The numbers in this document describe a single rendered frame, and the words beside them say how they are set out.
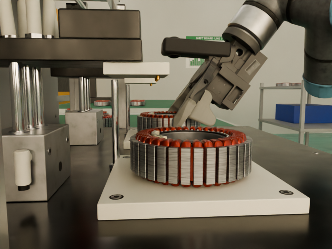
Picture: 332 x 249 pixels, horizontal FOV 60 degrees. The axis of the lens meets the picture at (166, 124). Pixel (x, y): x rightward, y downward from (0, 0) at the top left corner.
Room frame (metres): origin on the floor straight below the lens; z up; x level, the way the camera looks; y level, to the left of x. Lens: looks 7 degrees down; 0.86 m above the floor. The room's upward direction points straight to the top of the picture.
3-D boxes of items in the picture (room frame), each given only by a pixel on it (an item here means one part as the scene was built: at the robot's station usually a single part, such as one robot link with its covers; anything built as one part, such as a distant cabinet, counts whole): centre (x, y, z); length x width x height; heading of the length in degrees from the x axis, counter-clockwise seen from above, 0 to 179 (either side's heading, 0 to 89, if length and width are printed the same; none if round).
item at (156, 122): (0.51, -0.01, 0.80); 0.11 x 0.11 x 0.04
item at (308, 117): (2.82, -1.39, 0.51); 1.01 x 0.60 x 1.01; 4
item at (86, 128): (0.50, 0.14, 0.80); 0.07 x 0.05 x 0.06; 4
